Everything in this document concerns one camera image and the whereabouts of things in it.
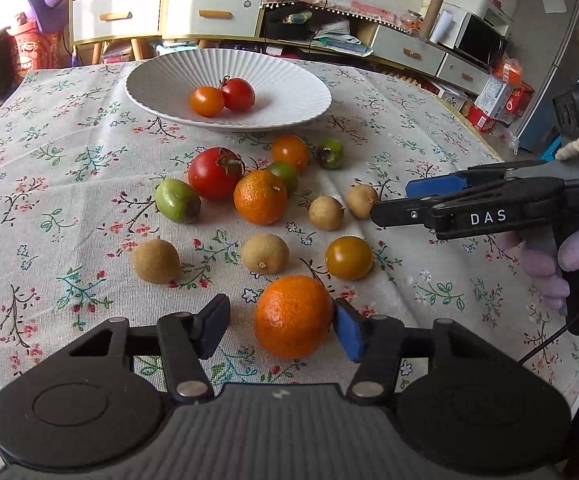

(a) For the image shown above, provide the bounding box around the orange tomato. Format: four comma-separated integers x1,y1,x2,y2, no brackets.
271,135,310,173
190,86,225,117

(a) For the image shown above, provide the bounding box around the small mandarin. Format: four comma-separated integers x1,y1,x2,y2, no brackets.
234,169,289,226

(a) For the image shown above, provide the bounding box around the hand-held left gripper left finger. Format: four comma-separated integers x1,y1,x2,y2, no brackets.
67,294,231,403

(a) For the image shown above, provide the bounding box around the brown longan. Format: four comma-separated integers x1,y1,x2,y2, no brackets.
345,183,380,220
308,195,345,231
132,238,181,285
242,233,290,276

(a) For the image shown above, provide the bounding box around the red and white carton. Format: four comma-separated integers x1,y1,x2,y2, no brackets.
467,57,535,133

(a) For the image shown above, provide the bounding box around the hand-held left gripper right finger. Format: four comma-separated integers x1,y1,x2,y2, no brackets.
333,297,475,403

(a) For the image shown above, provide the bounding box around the white appliance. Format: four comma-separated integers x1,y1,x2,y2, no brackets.
442,0,513,26

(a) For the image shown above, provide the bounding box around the green oval fruit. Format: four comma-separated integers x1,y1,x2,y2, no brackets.
154,177,202,224

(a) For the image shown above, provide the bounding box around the grey refrigerator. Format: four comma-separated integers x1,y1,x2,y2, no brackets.
509,0,579,153

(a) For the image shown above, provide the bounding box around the low cabinet with white drawers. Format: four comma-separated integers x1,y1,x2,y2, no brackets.
260,2,493,96

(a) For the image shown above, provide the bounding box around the yellow-brown tomato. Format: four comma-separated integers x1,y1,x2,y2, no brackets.
325,236,374,281

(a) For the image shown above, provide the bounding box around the white ribbed plate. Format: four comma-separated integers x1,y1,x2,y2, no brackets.
124,49,333,133

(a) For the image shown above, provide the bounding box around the black microwave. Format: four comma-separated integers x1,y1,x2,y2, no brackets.
452,10,510,66

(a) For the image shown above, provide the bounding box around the light green tomato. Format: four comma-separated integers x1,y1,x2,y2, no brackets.
268,161,300,193

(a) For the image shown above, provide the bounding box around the cardboard tube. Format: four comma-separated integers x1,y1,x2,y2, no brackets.
419,0,445,36

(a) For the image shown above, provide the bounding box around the person's right hand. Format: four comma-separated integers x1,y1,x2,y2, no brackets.
497,222,579,317

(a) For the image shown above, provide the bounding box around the floral tablecloth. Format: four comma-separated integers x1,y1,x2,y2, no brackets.
0,57,579,480

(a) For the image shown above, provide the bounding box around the small red tomato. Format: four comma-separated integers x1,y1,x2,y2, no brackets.
219,76,256,112

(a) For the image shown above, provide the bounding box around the red printed bucket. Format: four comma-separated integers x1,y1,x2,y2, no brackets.
7,20,65,73

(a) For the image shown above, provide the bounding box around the large mandarin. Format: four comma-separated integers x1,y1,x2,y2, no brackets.
254,275,335,360

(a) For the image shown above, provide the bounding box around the dark green tomato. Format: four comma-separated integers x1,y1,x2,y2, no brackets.
316,138,345,169

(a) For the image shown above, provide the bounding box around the stack of papers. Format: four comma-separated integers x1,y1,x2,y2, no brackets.
314,20,374,57

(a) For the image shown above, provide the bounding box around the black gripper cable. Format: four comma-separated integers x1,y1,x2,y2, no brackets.
517,260,579,366

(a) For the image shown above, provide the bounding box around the large red tomato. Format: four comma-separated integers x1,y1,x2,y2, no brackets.
188,147,245,201

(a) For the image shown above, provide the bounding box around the wooden cabinet with white drawers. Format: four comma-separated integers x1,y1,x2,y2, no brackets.
68,0,265,66

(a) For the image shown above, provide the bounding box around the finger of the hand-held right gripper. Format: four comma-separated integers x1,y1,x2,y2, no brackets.
404,167,510,200
369,195,443,229

